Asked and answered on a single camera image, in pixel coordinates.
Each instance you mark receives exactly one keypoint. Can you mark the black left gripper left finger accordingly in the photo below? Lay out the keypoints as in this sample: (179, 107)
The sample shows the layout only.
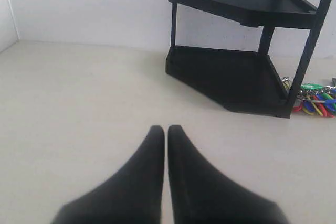
(132, 195)

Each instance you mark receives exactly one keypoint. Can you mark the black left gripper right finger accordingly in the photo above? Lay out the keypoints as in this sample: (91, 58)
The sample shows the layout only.
(200, 193)

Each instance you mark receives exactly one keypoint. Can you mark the key ring with coloured tags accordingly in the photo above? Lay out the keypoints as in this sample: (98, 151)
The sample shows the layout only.
(315, 99)

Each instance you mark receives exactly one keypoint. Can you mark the black tiered shelf rack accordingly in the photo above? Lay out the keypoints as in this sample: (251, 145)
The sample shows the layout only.
(247, 81)

